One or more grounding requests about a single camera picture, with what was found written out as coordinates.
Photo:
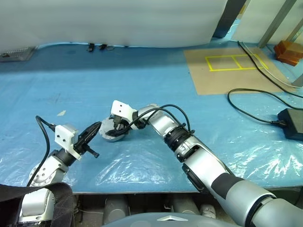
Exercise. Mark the dark grey rounded cylinder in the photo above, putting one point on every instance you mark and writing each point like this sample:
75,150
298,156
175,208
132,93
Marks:
116,208
184,205

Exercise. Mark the small white tape scrap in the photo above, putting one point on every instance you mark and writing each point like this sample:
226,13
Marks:
61,113

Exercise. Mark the motor housing with copper windings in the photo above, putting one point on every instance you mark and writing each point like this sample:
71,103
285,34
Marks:
113,139

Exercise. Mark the black power adapter brick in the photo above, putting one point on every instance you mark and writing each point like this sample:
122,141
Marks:
292,124

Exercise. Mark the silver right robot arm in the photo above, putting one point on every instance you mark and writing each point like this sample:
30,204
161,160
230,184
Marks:
213,163

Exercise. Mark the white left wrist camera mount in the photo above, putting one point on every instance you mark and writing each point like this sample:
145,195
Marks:
65,138

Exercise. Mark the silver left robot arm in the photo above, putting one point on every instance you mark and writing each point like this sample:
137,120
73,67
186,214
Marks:
47,170

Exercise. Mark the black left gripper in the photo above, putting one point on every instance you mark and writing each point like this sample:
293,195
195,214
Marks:
84,146

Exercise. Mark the small black clip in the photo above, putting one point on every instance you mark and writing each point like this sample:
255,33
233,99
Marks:
90,47
103,46

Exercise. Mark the white rounded object under table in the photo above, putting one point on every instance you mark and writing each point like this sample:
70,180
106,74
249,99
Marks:
207,211

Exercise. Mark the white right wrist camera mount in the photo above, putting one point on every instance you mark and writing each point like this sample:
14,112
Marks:
122,108

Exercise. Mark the dark grey upright post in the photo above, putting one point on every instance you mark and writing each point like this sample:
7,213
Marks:
228,19

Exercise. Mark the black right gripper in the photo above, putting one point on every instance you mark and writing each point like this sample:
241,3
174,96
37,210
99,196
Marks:
120,123

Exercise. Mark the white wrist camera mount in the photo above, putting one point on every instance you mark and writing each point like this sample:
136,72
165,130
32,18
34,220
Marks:
65,138
122,108

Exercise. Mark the grey robot torso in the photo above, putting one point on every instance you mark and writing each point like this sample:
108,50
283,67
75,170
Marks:
170,220

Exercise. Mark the brown cardboard sheet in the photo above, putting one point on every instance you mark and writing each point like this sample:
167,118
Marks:
232,75

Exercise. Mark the white foam sheet backdrop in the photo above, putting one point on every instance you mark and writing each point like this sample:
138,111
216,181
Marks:
113,19

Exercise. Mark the blue plastic table cover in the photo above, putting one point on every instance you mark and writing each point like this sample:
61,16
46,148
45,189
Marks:
132,78

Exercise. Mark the grey ribbed tray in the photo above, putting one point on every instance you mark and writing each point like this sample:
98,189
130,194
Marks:
15,54

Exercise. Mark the aluminium frame post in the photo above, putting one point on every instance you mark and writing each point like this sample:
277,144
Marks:
275,23

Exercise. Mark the orange wooden block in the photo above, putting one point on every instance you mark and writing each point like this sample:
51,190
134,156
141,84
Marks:
287,52

